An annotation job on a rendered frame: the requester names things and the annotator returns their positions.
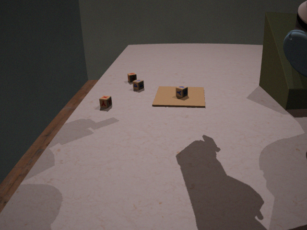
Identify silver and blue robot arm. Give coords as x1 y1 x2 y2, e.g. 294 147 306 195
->
283 1 307 77

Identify wooden letter block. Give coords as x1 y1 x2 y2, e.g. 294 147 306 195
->
176 85 188 98
133 79 144 90
99 95 112 108
128 73 137 82

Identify tan flat mat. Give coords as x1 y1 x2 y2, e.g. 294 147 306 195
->
152 86 205 107

